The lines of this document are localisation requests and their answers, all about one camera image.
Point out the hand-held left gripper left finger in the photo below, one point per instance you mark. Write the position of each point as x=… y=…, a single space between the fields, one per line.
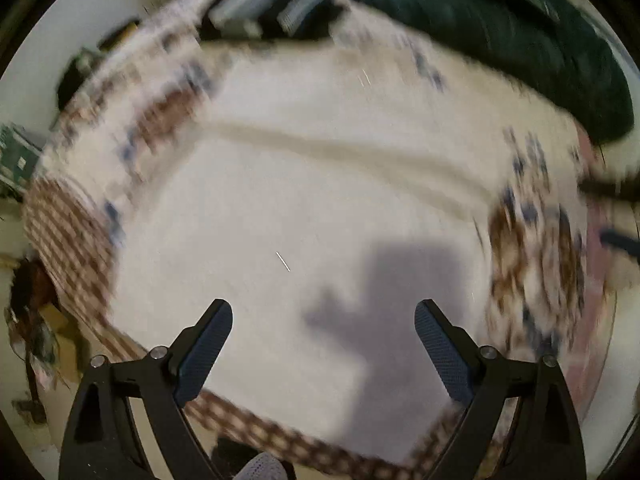
x=200 y=355

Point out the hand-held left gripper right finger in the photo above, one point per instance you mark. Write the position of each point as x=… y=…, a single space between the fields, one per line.
x=443 y=350

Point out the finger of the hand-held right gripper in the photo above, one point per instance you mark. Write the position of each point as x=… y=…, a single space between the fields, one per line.
x=619 y=242

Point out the pile of grey striped clothes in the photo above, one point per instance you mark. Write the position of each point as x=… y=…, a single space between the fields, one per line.
x=270 y=7

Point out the pink cloth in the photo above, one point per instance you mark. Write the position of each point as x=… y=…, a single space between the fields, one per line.
x=597 y=310

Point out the person's grey shoe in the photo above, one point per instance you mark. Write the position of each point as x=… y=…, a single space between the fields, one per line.
x=260 y=467

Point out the dark brown cloth heap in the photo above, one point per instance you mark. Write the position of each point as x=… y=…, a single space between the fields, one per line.
x=30 y=310

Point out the white bed sheet patterned border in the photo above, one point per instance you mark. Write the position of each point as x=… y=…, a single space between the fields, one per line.
x=300 y=185

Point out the dark green blanket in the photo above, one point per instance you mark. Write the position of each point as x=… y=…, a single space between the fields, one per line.
x=500 y=15

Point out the green printed box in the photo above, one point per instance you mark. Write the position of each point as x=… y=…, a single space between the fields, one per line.
x=17 y=157

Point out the dark bag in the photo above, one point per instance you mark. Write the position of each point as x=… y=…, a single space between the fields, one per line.
x=75 y=77

